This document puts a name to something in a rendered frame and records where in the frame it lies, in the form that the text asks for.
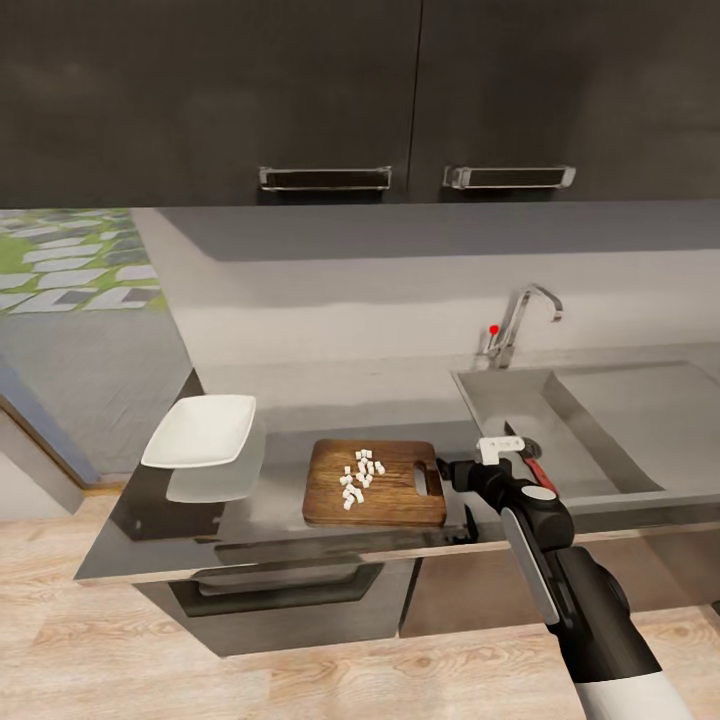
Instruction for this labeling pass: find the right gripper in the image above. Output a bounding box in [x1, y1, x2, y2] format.
[436, 457, 513, 502]

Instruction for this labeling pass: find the cutting board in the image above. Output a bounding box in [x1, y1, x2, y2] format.
[302, 439, 447, 527]

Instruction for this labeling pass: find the parer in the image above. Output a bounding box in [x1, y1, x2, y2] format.
[506, 423, 559, 495]

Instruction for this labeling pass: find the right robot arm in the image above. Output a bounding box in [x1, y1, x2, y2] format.
[436, 435, 693, 720]

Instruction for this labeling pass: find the bowl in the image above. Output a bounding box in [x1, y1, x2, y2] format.
[141, 395, 256, 469]

